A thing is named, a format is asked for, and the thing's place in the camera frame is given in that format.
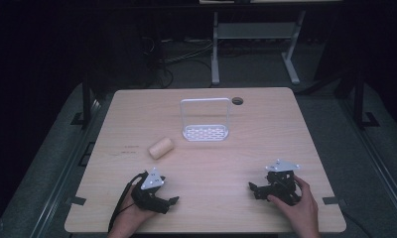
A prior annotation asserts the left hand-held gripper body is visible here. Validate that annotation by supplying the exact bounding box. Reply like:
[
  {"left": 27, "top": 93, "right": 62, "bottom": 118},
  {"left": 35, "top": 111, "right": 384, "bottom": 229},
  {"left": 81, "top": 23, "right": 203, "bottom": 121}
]
[{"left": 130, "top": 167, "right": 172, "bottom": 215}]

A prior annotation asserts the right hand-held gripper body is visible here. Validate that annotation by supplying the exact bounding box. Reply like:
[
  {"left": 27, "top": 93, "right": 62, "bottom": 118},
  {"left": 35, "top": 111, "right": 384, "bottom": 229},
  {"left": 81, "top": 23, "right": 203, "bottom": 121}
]
[{"left": 264, "top": 159, "right": 303, "bottom": 206}]

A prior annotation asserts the white perforated rack with handle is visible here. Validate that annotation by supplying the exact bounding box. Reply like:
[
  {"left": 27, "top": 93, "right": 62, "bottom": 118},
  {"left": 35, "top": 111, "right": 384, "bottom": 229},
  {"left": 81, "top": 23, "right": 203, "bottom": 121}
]
[{"left": 179, "top": 96, "right": 231, "bottom": 143}]

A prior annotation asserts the dark tape strip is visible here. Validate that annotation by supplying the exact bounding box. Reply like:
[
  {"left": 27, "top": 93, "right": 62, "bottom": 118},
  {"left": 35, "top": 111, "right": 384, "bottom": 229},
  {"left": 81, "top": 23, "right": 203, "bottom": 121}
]
[
  {"left": 65, "top": 195, "right": 87, "bottom": 206},
  {"left": 322, "top": 195, "right": 340, "bottom": 206}
]

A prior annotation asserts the beige cylinder roll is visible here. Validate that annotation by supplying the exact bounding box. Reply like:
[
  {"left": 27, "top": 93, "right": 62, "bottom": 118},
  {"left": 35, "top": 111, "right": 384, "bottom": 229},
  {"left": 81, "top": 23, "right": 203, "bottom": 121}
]
[{"left": 148, "top": 136, "right": 175, "bottom": 161}]

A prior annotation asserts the black metal stand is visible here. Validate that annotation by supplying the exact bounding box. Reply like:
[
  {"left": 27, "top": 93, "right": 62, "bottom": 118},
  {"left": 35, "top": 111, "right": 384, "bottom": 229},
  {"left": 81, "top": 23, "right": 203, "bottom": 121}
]
[
  {"left": 351, "top": 68, "right": 381, "bottom": 131},
  {"left": 70, "top": 70, "right": 98, "bottom": 129}
]

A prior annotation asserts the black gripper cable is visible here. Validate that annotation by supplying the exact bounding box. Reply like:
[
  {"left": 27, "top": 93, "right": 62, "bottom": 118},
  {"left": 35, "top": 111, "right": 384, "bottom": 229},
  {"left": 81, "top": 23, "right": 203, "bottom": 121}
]
[{"left": 107, "top": 171, "right": 149, "bottom": 233}]

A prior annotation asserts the person's left hand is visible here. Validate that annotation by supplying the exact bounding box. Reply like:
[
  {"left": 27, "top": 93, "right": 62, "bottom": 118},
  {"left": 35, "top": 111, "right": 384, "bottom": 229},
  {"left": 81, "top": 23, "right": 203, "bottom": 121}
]
[{"left": 108, "top": 184, "right": 159, "bottom": 234}]

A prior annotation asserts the grey metal desk frame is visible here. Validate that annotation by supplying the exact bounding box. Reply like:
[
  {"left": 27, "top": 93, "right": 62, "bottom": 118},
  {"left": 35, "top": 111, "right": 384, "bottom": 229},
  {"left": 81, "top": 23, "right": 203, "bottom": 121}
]
[{"left": 210, "top": 9, "right": 308, "bottom": 86}]

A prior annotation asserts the bundle of floor cables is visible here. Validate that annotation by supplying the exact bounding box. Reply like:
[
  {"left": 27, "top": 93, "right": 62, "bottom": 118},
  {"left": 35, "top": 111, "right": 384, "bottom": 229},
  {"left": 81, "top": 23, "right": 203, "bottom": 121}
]
[{"left": 139, "top": 35, "right": 214, "bottom": 89}]

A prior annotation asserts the grey metal floor rail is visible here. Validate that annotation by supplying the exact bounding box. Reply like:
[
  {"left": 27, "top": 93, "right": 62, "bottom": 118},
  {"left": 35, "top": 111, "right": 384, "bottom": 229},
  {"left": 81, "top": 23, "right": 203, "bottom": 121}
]
[
  {"left": 338, "top": 97, "right": 397, "bottom": 229},
  {"left": 29, "top": 98, "right": 105, "bottom": 238}
]

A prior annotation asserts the person's right hand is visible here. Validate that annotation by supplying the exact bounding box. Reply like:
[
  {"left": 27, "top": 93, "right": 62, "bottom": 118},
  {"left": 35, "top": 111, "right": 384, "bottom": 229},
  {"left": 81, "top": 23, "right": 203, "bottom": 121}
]
[{"left": 266, "top": 175, "right": 321, "bottom": 232}]

